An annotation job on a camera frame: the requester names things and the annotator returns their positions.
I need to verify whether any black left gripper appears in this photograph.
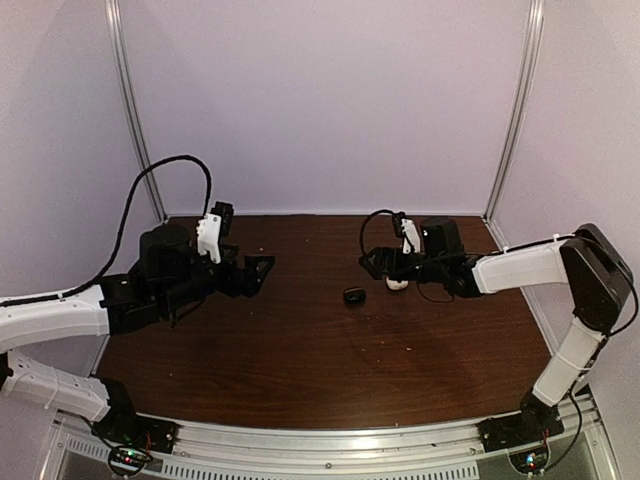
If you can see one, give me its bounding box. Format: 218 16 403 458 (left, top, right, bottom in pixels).
158 242 274 314

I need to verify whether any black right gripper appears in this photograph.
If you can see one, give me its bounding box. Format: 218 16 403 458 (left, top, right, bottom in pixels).
360 247 446 283

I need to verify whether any white earbud charging case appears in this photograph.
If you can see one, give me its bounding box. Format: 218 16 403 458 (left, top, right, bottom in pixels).
385 278 409 292

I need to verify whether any black round cap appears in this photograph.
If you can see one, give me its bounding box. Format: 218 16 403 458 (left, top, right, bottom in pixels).
343 286 366 305

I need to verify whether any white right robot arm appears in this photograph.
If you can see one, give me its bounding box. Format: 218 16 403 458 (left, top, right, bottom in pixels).
359 212 639 442

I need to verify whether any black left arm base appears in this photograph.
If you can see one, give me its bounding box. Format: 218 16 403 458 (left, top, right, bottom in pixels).
90 379 178 478

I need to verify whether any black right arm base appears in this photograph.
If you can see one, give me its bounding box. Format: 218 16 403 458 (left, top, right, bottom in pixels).
477 390 565 475

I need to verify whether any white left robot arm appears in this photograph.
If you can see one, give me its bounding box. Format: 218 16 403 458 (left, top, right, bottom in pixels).
1 225 275 444

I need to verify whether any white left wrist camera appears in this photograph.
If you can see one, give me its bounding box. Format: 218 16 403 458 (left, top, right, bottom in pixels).
196 201 234 264

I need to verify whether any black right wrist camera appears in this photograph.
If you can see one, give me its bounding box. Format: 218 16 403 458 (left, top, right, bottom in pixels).
392 212 422 254

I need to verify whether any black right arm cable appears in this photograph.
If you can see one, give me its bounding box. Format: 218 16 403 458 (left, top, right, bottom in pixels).
359 209 481 304

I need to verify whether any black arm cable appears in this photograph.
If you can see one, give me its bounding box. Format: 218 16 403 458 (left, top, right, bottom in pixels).
359 209 481 304
0 155 214 306

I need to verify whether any aluminium front table rail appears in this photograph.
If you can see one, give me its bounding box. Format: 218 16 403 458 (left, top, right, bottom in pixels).
39 394 621 480

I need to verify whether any left aluminium corner post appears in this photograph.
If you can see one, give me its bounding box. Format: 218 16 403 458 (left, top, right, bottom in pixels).
103 0 169 224

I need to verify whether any aluminium corner post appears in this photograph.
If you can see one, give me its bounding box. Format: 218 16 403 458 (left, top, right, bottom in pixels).
103 0 169 224
483 0 545 224

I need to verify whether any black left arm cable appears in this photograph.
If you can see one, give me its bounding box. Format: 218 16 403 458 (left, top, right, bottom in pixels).
0 155 214 306

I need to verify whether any right aluminium corner post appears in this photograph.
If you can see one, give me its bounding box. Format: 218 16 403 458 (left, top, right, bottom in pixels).
483 0 545 224

